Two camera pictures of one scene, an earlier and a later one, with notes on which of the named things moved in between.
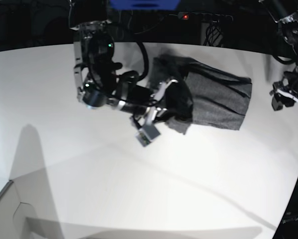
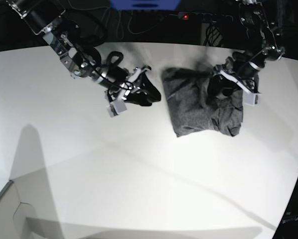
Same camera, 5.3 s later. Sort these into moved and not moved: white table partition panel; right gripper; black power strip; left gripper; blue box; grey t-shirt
Moved: grey t-shirt; left gripper; right gripper
Not moved: black power strip; blue box; white table partition panel
